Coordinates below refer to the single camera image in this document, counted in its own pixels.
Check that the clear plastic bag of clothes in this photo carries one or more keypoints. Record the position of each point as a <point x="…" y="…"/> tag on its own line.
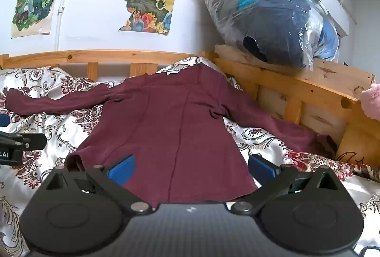
<point x="267" y="13"/>

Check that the maroon long-sleeve shirt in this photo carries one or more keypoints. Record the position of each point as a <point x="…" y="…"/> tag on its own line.
<point x="178" y="126"/>

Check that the pink fuzzy cloth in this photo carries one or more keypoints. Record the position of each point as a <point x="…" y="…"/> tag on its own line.
<point x="372" y="101"/>

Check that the wooden bed frame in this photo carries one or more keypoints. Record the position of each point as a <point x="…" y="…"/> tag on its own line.
<point x="297" y="90"/>

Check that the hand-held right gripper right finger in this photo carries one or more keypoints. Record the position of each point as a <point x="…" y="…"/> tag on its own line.
<point x="261" y="169"/>

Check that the cartoon child wall poster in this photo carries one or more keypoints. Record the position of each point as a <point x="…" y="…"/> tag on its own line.
<point x="34" y="1"/>

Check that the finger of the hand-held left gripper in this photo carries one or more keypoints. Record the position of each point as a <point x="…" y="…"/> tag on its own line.
<point x="3" y="120"/>

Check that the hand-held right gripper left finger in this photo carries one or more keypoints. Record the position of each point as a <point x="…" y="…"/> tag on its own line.
<point x="122" y="170"/>

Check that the floral satin blanket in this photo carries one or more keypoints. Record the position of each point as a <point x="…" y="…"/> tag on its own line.
<point x="44" y="126"/>

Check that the white wall pipe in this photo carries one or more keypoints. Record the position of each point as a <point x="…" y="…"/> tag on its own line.
<point x="61" y="7"/>

